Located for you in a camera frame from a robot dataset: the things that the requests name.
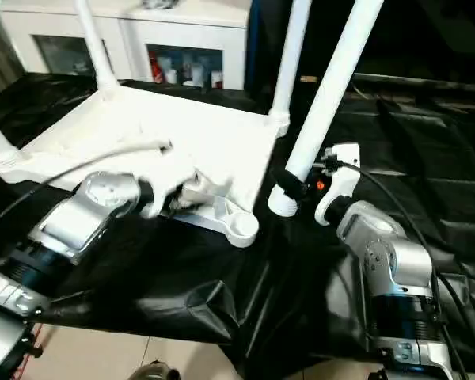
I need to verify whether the white plastic table top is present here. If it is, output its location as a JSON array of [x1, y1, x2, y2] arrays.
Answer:
[[0, 84, 291, 250]]

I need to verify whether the black mat cloth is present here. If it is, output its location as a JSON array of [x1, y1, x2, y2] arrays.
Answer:
[[0, 70, 475, 375]]

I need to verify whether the grey metal bar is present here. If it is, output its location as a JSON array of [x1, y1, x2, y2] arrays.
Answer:
[[353, 72, 475, 93]]

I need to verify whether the white glass-door cabinet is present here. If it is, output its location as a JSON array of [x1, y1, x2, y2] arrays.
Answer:
[[0, 0, 251, 93]]

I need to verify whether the grey bundle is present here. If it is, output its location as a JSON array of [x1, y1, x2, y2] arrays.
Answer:
[[141, 0, 182, 12]]

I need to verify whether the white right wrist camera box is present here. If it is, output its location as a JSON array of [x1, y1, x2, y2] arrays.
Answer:
[[313, 142, 362, 227]]

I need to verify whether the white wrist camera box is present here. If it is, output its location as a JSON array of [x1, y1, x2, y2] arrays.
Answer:
[[139, 157, 200, 219], [313, 142, 362, 227]]

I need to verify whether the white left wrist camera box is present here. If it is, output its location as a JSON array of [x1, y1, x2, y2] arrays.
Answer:
[[139, 157, 200, 219]]

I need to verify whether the black folding table frame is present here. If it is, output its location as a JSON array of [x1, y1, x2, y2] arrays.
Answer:
[[7, 322, 47, 380]]

